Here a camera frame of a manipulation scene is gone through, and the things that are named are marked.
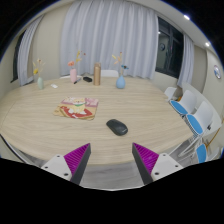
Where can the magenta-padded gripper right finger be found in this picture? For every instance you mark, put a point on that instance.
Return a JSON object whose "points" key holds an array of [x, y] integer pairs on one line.
{"points": [[164, 165]]}

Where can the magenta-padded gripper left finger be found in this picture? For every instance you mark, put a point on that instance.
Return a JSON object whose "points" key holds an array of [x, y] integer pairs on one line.
{"points": [[60, 165]]}

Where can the black computer mouse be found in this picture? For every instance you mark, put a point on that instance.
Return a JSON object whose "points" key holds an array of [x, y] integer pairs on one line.
{"points": [[117, 127]]}

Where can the cartoon print mouse pad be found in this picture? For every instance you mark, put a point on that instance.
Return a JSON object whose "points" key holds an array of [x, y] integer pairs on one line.
{"points": [[76, 108]]}

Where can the white and blue chairs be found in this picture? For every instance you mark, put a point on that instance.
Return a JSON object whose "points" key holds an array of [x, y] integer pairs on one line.
{"points": [[195, 125]]}

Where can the small white eraser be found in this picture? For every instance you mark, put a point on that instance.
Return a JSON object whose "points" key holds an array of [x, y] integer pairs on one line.
{"points": [[54, 86]]}

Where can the green vase with dried flowers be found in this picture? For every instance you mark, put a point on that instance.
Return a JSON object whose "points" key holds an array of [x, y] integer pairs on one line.
{"points": [[40, 83]]}

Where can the white chair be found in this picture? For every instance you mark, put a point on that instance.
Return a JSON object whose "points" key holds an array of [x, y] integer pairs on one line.
{"points": [[65, 77], [110, 73]]}

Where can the pink vase with flowers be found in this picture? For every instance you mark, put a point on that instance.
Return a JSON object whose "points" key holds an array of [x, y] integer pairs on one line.
{"points": [[73, 76]]}

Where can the small black box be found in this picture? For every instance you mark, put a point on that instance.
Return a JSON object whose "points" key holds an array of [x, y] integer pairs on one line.
{"points": [[87, 79]]}

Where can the blue vase with flowers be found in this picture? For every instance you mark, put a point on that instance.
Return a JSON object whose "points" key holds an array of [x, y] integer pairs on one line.
{"points": [[120, 82]]}

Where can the gold metal drink bottle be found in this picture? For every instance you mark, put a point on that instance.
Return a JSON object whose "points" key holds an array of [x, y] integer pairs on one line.
{"points": [[97, 75]]}

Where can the narrow white curtain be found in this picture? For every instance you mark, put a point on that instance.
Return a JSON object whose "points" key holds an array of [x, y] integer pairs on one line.
{"points": [[26, 56], [186, 63]]}

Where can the narrow dark window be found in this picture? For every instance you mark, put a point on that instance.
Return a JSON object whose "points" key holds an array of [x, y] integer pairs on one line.
{"points": [[16, 60]]}

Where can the large dark window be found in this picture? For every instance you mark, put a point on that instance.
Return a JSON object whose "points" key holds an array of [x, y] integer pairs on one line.
{"points": [[168, 50]]}

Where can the wide white curtain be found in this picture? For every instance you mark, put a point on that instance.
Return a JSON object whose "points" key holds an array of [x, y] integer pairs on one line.
{"points": [[106, 36]]}

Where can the ceiling lights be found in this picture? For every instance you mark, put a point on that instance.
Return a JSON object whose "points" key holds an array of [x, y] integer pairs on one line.
{"points": [[186, 17]]}

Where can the round wall clock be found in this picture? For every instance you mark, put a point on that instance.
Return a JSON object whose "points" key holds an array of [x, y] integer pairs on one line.
{"points": [[217, 72]]}

